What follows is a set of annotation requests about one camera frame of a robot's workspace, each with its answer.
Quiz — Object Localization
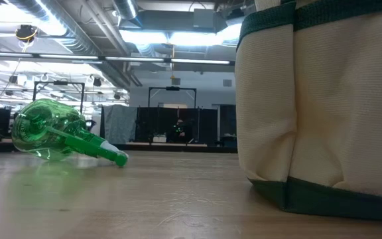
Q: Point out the tan green gardening bag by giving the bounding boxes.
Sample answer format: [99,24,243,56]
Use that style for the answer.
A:
[233,0,382,224]

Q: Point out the person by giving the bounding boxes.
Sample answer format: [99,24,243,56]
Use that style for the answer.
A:
[167,116,194,143]

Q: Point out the small green potted plant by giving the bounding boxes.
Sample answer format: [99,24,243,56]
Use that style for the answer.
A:
[147,132,167,144]

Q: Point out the black partition screen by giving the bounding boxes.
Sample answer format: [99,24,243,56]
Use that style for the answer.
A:
[135,106,237,144]

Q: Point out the gray hanging cloth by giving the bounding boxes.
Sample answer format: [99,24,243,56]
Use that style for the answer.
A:
[100,104,138,145]

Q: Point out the long ceiling light strip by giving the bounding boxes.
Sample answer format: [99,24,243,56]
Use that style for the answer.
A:
[0,51,235,69]

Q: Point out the green plastic spray bottle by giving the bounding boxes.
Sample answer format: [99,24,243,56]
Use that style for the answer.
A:
[11,98,129,168]

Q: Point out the black gantry frame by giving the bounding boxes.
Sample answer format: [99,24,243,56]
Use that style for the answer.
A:
[32,80,86,112]
[148,86,198,109]

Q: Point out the silver ventilation duct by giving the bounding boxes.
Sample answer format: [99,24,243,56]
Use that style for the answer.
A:
[113,0,139,20]

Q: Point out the yellow ceiling cable reel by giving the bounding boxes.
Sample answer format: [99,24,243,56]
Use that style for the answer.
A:
[15,25,40,44]

